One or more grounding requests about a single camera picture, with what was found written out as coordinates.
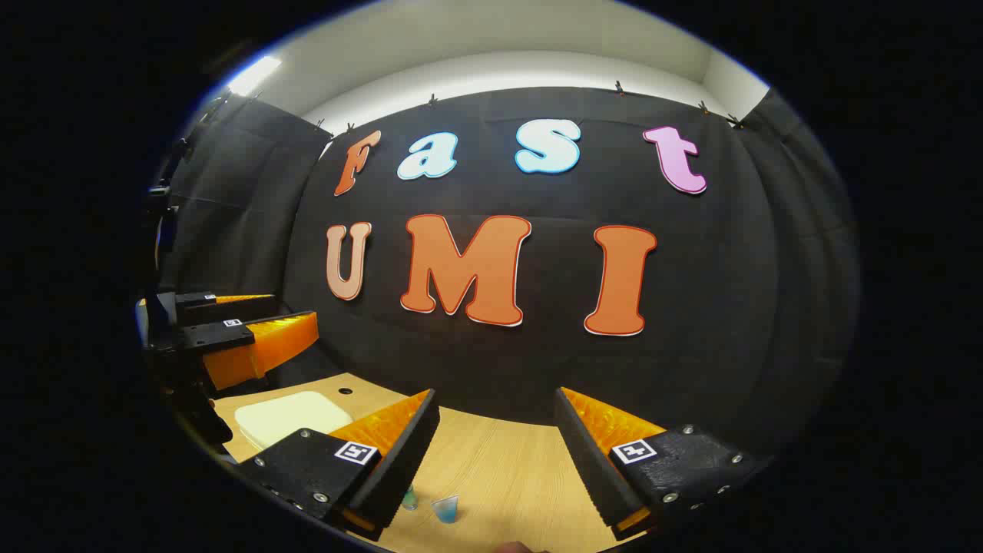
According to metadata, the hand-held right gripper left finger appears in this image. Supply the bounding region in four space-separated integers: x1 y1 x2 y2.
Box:
237 388 442 542

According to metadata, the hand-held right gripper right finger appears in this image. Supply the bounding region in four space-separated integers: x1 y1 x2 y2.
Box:
553 386 775 542

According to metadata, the black backdrop cloth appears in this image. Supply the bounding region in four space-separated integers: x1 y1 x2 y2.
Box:
157 86 861 462

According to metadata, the ceiling light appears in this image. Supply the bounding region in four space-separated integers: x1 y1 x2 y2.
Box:
228 55 283 97

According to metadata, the pale yellow suitcase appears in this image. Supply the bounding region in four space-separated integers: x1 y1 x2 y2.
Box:
233 390 356 452

